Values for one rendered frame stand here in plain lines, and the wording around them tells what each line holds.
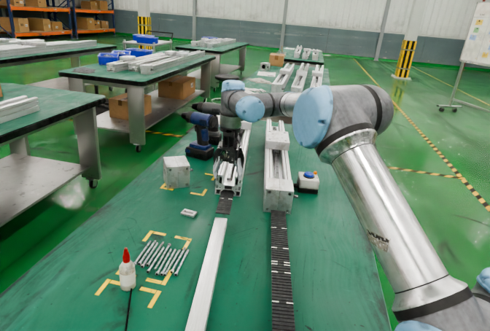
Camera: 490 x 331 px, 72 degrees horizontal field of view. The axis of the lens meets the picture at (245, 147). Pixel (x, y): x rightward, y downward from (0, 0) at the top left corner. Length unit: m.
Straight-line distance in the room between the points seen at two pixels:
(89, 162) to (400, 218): 2.61
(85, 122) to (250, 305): 2.19
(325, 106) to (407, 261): 0.28
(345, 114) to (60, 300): 0.77
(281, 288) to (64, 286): 0.54
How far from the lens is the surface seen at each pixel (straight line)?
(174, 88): 4.99
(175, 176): 1.34
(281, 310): 0.86
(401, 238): 0.59
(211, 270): 0.94
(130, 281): 0.93
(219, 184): 1.30
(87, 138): 2.87
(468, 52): 7.33
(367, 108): 0.68
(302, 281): 0.99
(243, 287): 0.95
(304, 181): 1.38
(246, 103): 0.97
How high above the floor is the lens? 1.44
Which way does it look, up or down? 22 degrees down
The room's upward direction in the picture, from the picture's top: 5 degrees clockwise
